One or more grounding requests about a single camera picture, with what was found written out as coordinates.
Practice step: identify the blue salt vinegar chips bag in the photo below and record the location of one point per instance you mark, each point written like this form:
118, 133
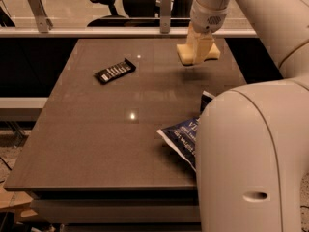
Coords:
182, 136

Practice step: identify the middle metal rail bracket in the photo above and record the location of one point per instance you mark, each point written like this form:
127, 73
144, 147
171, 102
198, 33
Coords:
165, 15

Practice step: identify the black candy bar wrapper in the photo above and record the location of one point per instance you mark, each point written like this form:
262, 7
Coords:
114, 72

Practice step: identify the metal rail bracket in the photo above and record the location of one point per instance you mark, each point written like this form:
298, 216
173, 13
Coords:
165, 15
38, 8

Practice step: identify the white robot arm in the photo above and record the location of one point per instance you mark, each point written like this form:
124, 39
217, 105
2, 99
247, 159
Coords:
252, 146

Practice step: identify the left metal rail bracket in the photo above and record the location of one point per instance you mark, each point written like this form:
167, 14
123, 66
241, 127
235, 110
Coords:
38, 8

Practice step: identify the yellow sponge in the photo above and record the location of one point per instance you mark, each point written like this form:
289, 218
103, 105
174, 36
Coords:
185, 53

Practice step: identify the black office chair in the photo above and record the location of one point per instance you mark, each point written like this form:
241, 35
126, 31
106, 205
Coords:
142, 13

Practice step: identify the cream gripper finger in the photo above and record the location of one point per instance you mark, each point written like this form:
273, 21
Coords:
191, 39
202, 44

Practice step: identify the glass barrier rail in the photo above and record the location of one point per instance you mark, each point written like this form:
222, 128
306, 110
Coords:
110, 28

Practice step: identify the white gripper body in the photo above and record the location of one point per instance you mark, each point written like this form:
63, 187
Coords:
206, 19

